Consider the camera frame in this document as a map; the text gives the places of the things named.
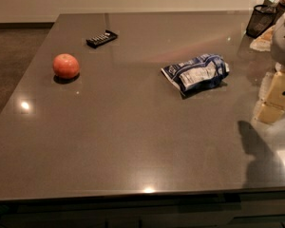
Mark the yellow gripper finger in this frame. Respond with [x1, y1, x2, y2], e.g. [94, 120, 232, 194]
[256, 102, 285, 124]
[265, 67, 285, 109]

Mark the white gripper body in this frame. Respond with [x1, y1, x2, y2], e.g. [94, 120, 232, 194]
[270, 4, 285, 67]

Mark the blue chip bag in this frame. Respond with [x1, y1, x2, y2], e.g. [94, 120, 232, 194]
[161, 54, 230, 95]

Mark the red apple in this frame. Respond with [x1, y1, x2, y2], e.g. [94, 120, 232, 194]
[52, 53, 80, 79]

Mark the black mesh basket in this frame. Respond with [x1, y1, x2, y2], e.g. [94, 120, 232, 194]
[246, 5, 276, 38]

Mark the black snack bar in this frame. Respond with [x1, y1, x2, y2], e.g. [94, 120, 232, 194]
[85, 30, 118, 48]

